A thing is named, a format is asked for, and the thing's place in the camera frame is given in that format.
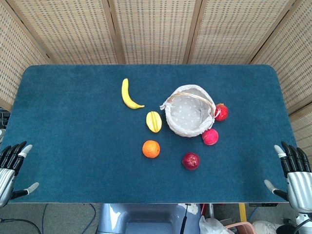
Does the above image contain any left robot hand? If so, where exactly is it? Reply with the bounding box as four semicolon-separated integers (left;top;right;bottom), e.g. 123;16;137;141
0;140;39;208

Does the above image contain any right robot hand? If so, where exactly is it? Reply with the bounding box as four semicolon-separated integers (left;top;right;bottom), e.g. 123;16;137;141
264;140;312;214

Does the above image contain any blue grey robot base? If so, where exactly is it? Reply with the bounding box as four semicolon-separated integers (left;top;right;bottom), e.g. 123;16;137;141
97;203;202;234

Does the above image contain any white fabric-lined wicker basket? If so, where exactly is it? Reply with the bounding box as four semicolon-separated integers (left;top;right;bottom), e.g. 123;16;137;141
159;84;216;137

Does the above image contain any white sneaker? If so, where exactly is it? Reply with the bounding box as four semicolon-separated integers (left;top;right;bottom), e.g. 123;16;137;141
252;220;278;234

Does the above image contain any pink plastic bin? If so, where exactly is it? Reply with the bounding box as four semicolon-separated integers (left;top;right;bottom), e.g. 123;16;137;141
225;221;256;234

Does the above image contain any white plastic bag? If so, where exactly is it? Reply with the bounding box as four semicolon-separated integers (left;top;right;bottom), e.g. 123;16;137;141
198;215;234;234

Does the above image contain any pink red peach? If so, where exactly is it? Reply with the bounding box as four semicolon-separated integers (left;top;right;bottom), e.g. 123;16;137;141
201;128;219;146

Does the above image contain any blue felt table mat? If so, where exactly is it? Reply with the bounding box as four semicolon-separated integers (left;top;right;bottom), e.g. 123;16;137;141
3;64;297;204

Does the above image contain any red pomegranate with crown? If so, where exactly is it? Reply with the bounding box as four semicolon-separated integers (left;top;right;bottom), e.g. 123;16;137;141
214;103;229;121

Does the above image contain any dark red pomegranate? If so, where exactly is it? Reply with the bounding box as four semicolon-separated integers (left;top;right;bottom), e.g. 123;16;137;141
182;152;201;171

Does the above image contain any yellow banana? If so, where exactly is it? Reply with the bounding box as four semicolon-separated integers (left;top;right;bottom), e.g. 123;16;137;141
121;78;145;110

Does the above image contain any orange fruit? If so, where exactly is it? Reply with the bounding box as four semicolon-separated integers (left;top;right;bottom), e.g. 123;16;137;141
142;140;161;159

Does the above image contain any yellow starfruit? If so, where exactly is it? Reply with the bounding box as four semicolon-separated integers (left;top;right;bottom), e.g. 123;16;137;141
146;111;162;133

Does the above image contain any woven bamboo folding screen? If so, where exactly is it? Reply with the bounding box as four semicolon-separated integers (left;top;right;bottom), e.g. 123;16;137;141
0;0;312;156

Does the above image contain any black cable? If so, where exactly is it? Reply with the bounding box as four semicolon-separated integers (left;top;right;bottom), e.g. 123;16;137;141
0;218;42;234

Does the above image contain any blue cable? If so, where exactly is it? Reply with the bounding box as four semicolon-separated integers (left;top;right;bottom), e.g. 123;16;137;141
40;203;103;234

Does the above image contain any yellow post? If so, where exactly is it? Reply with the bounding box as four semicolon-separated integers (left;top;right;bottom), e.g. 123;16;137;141
238;203;247;222

